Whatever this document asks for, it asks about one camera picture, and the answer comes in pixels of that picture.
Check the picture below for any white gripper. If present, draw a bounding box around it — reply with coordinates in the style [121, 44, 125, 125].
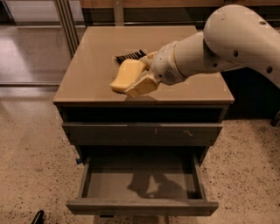
[124, 41, 186, 97]

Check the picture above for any yellow sponge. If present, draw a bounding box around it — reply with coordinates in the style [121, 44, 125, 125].
[110, 59, 147, 94]

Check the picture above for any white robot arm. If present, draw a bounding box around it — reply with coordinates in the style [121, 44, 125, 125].
[124, 4, 280, 97]

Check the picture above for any grey drawer cabinet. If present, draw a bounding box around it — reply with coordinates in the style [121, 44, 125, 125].
[52, 24, 235, 218]

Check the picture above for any closed top drawer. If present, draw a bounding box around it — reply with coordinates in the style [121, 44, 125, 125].
[62, 122, 222, 146]

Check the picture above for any open middle drawer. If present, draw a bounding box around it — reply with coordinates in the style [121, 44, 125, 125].
[66, 153, 219, 217]

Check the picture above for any black comb-like rack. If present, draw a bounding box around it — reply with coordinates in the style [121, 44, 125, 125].
[115, 50, 146, 65]

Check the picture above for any blue cabinet caster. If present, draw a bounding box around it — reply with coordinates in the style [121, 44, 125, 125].
[75, 158, 82, 165]

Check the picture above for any black object on floor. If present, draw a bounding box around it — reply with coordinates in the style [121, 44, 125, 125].
[31, 210, 45, 224]

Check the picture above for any metal window frame post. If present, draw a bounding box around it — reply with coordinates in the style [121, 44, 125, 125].
[53, 0, 79, 58]

